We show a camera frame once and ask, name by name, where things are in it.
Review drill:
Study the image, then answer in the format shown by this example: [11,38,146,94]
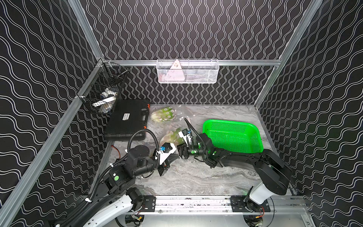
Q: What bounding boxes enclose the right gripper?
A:
[171,141,208,161]

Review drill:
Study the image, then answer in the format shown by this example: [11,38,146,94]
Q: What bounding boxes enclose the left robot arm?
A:
[50,129,178,227]

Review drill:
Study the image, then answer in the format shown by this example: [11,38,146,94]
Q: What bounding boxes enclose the white wire wall basket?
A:
[156,59,220,84]

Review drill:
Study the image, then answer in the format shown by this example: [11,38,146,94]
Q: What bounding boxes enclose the zip-top bag with cabbage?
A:
[160,147,183,170]
[150,105,195,123]
[159,123,189,146]

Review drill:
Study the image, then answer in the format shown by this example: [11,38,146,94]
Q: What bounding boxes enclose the black wire wall basket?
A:
[80,62,130,115]

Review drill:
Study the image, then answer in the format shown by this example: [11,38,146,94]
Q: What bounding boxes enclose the white items in black basket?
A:
[92,88,118,114]

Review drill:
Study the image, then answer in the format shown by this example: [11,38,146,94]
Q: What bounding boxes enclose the black tool case orange latches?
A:
[104,99,150,141]

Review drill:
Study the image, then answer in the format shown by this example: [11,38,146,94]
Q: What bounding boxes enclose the pink triangular card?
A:
[164,60,185,82]

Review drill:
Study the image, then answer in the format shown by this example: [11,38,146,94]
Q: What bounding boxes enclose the green perforated plastic basket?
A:
[203,119,264,154]

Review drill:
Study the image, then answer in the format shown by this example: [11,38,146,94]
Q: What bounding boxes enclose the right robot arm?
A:
[178,129,292,210]

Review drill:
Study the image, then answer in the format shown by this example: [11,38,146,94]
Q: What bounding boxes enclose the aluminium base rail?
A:
[137,195,308,216]

